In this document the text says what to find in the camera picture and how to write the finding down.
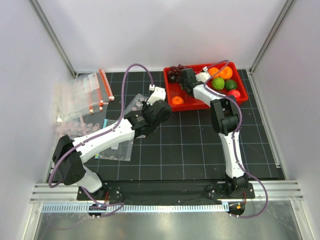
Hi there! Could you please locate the stack of orange-zip bags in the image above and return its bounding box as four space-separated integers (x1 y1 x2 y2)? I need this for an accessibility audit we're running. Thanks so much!
53 69 115 123

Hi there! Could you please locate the aluminium corner post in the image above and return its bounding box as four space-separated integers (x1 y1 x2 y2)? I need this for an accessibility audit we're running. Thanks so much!
249 0 297 74
28 0 77 79

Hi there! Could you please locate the orange tangerine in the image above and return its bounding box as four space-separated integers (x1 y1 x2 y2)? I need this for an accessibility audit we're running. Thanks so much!
208 67 220 78
220 66 233 80
171 96 185 105

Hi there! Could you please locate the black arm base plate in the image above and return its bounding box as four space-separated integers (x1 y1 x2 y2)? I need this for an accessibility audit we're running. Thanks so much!
77 179 255 203

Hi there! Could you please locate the pink-dotted zip bag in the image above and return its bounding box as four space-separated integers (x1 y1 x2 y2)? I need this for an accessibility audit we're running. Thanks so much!
121 93 150 119

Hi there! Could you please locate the left aluminium corner post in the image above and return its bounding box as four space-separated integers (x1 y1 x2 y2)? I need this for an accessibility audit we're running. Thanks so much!
28 0 77 79

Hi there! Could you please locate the right aluminium corner post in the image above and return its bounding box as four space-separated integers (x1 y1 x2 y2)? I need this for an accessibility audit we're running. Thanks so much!
249 0 297 74

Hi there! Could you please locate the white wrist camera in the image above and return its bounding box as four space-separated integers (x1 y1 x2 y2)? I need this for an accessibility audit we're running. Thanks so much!
147 84 166 106
195 66 211 83

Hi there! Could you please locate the light green bumpy fruit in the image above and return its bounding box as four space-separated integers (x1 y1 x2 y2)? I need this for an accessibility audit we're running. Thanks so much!
211 77 225 91

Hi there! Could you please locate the dark green lime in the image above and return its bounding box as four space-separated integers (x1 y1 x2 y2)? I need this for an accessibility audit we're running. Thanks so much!
224 79 238 91

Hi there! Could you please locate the aluminium front frame bar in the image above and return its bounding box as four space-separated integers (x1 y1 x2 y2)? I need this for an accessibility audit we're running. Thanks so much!
29 180 304 204

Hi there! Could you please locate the pink-dotted bag on table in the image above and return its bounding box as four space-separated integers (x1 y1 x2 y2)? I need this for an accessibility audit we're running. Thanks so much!
54 114 105 139

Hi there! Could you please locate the orange tangerine at front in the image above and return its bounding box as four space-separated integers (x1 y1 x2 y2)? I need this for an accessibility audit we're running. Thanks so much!
171 96 185 105

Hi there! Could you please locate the orange tangerine at back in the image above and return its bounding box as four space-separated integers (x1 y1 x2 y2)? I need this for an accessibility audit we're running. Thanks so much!
220 66 233 80

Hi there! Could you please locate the perforated metal rail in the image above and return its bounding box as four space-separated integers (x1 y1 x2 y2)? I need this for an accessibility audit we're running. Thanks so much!
41 202 229 214

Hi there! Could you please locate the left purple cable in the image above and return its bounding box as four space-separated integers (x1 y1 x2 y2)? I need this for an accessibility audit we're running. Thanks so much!
48 63 155 217

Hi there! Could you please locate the red plastic tray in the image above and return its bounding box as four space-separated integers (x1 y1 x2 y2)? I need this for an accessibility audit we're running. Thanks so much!
163 62 249 112

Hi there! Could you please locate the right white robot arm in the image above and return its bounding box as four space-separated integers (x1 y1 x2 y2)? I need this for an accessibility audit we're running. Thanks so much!
179 68 249 198

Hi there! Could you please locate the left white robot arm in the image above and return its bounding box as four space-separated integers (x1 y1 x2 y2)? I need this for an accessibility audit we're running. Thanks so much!
49 100 172 200

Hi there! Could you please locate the red apple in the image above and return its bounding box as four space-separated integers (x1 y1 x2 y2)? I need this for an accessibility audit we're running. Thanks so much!
227 89 241 100

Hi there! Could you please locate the clear blue-zip bag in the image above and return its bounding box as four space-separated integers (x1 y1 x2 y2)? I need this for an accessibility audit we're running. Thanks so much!
94 118 133 162

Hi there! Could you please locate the dark purple grape bunch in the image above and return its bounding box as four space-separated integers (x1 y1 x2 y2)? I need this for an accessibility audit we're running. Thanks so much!
167 64 188 84

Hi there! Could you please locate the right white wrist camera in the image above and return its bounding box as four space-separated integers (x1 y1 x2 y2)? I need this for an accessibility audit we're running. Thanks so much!
195 66 211 83

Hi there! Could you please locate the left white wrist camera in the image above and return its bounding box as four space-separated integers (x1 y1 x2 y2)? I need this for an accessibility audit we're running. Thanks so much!
147 84 166 106

